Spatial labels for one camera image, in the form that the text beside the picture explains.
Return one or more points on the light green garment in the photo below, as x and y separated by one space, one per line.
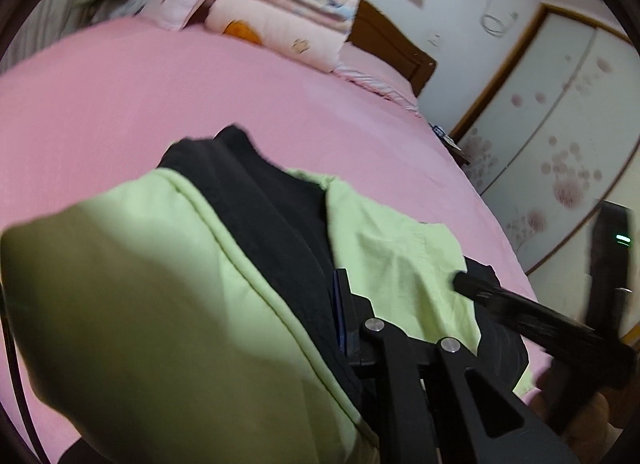
150 304

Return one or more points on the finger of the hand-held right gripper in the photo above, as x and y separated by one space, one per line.
520 306

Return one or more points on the dark wooden nightstand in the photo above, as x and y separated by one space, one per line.
450 141

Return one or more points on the white floral wardrobe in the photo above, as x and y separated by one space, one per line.
555 143

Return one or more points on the brown wooden headboard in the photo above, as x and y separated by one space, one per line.
385 38

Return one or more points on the person's right hand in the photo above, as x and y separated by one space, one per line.
592 421

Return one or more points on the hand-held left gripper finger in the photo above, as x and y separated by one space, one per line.
339 314

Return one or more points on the pink striped sheet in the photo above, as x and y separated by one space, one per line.
380 81

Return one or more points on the black garment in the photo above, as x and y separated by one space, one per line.
270 224

